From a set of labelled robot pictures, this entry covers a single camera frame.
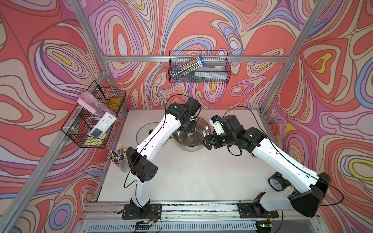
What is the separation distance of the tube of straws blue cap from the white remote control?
394 millimetres

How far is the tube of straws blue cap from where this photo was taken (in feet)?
2.62

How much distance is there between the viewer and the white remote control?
69 centimetres
